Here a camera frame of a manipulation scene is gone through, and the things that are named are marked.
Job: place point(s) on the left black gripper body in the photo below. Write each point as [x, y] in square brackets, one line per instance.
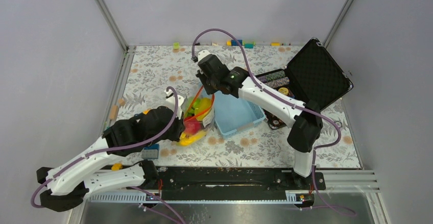
[173, 134]

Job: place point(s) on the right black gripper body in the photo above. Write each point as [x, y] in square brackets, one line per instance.
[211, 83]

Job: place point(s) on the yellow mango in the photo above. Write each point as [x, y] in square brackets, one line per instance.
[202, 108]

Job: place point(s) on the light blue plastic basket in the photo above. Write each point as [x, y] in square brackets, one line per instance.
[234, 115]

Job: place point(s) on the green pepper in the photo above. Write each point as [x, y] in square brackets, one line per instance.
[189, 106]

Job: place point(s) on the clear zip top bag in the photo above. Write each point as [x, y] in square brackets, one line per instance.
[208, 120]

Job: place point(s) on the yellow banana bunch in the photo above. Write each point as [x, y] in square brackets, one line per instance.
[186, 140]

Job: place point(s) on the red apple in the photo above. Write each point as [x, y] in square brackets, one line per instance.
[192, 126]

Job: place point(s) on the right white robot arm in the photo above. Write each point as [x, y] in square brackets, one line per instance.
[305, 124]

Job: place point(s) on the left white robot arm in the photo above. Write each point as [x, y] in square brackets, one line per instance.
[67, 186]

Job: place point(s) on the blue grey block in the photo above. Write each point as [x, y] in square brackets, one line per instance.
[150, 152]

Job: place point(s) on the wooden block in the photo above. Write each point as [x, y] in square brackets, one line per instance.
[113, 112]

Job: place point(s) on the blue yellow toy bricks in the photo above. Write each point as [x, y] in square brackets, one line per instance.
[248, 45]

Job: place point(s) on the black poker chip case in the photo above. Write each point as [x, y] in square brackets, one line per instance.
[312, 74]

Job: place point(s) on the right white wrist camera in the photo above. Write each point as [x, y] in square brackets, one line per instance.
[200, 56]

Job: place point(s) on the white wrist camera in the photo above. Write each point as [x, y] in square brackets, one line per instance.
[174, 101]
[200, 56]

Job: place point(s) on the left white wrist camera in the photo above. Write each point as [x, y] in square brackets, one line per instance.
[174, 101]

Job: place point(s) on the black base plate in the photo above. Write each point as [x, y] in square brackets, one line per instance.
[229, 183]

